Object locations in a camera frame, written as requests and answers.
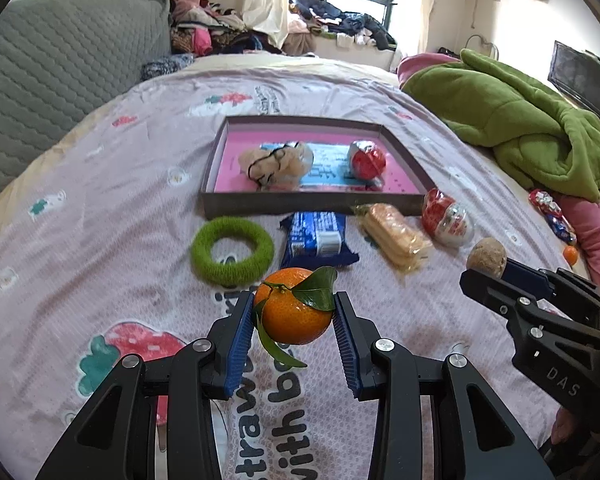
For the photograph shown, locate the brown walnut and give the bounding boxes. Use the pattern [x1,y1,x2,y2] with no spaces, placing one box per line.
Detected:
[466,237,507,278]

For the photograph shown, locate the black television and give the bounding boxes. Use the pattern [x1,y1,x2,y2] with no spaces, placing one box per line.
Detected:
[547,40,600,125]

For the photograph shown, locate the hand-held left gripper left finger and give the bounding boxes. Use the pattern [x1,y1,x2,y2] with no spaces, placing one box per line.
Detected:
[35,302,256,480]

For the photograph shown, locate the blue snack packet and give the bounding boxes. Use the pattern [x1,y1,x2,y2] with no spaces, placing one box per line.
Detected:
[279,211,359,270]

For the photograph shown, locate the green fuzzy ring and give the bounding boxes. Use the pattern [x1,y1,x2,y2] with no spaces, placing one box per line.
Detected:
[190,216,276,282]

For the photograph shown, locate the clear cracker packet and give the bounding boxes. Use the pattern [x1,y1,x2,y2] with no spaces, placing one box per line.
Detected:
[352,202,435,275]

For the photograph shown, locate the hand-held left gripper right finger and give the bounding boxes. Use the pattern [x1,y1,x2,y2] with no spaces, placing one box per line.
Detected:
[332,291,556,480]

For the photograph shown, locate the green blanket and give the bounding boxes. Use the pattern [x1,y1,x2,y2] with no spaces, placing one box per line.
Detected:
[402,48,600,204]

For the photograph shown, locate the dark clothes on windowsill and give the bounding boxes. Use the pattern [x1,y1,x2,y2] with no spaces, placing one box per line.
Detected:
[287,0,398,52]

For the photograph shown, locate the pile of clothes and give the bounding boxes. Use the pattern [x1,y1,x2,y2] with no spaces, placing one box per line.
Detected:
[170,0,286,57]

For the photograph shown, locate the red and blue candy packet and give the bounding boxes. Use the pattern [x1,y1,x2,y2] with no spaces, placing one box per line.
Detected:
[528,189,577,246]

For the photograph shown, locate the dark patterned cloth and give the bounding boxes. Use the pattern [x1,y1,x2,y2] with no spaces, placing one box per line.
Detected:
[140,53,196,81]

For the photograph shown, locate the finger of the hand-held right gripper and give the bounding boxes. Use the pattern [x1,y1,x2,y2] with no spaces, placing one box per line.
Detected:
[459,268,600,356]
[502,257,600,323]

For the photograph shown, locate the beige pouch with black cord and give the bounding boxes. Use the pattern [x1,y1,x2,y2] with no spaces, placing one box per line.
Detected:
[237,141,315,192]

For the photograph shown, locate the strawberry printed bedsheet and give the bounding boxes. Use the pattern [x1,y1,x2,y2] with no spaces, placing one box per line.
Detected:
[0,55,596,480]

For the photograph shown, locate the red egg toy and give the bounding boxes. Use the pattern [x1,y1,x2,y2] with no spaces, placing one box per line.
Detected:
[347,140,387,181]
[421,188,476,248]

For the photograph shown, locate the grey quilted headboard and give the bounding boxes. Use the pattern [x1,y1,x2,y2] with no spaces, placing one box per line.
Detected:
[0,0,173,221]

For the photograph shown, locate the tangerine with green leaves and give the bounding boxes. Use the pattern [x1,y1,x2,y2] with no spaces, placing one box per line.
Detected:
[254,266,340,368]

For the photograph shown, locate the grey tray with pink inside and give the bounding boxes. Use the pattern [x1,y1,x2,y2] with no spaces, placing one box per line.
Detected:
[198,115,437,221]

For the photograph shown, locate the white curtain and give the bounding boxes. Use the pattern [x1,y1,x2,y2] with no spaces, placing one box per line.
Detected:
[242,0,291,48]
[399,0,433,56]

